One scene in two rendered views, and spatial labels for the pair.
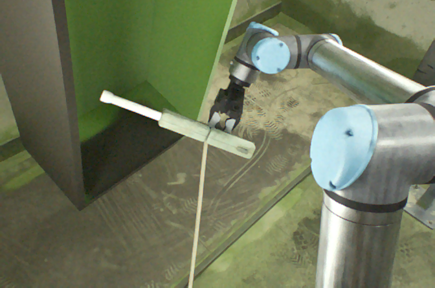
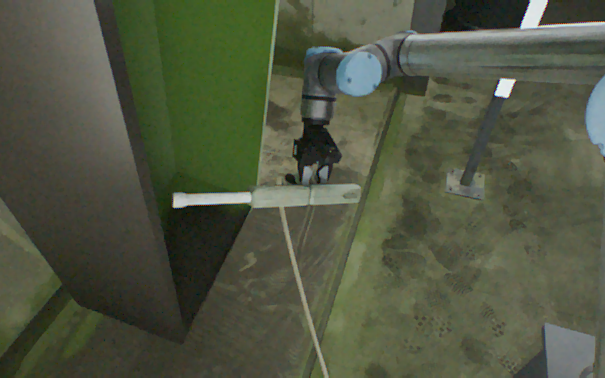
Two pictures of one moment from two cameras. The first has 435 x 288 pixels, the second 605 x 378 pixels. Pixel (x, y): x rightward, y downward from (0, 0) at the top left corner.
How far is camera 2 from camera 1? 0.40 m
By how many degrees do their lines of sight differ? 14
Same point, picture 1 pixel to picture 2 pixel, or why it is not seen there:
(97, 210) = not seen: hidden behind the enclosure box
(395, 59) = not seen: hidden behind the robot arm
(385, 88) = (574, 41)
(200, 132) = (301, 196)
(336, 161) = not seen: outside the picture
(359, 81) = (517, 50)
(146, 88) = (181, 180)
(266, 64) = (360, 84)
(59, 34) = (129, 128)
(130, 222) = (224, 328)
